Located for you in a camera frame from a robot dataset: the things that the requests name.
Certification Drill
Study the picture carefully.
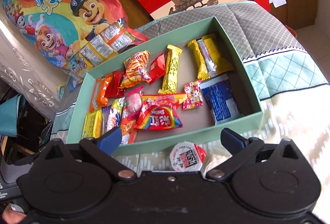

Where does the yellow square snack packet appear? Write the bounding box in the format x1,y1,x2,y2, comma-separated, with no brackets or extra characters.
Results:
81,109,102,139

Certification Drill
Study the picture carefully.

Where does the colourful fruit candy packet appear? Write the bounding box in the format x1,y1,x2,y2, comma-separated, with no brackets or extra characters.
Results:
107,97,125,131

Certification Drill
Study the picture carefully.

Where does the purple candy bar packet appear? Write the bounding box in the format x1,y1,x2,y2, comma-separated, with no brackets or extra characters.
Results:
101,106,112,135

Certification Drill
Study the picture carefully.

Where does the orange snack packet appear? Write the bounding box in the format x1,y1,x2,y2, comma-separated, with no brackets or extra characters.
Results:
89,73,113,112

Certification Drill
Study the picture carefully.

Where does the blue white snack packet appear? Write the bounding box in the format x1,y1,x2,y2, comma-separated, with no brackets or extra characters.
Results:
201,73,243,125

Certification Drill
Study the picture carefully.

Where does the pink candy packet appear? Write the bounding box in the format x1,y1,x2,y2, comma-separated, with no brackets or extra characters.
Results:
125,86,144,120

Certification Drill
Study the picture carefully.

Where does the red skittles packet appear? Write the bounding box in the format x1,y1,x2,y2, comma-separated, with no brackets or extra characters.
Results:
134,93,187,131

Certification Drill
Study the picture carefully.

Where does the floral red candy packet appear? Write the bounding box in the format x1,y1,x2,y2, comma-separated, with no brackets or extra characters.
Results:
182,80,203,110

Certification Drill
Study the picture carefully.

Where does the orange striped chips packet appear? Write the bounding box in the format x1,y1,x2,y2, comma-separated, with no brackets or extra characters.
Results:
119,50,152,89

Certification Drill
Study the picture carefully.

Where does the yellow silver snack packet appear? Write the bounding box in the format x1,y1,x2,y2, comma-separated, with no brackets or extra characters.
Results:
187,33,234,81

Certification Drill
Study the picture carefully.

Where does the long yellow wafer packet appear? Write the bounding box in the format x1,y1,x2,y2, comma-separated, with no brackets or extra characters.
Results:
158,45,183,94

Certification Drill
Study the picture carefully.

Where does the small red candy packet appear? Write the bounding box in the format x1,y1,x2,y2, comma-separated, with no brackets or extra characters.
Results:
149,53,166,84

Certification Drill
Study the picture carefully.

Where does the clear round jelly cup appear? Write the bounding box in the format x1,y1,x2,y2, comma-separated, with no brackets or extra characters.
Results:
201,154,228,177

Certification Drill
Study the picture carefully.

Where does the red-orange snack stick packet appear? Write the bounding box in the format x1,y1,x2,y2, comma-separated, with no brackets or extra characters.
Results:
120,103,137,145

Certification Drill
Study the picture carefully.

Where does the red crinkled candy packet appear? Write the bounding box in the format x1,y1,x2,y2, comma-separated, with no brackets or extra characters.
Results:
105,71,125,98

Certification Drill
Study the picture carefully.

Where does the person's left hand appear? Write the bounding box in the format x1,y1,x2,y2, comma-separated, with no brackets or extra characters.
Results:
1,204,27,224

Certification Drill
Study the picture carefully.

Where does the mint green cardboard box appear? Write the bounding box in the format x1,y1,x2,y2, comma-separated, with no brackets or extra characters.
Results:
67,17,263,155

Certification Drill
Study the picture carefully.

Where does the teal cloth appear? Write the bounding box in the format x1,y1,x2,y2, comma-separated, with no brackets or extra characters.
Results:
0,95,26,137

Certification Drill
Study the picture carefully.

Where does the lace curtain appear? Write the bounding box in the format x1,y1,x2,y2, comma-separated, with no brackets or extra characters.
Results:
1,17,67,120

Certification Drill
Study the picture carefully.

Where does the cartoon snack gift bag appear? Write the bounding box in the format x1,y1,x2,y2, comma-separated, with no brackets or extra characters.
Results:
3,0,147,89

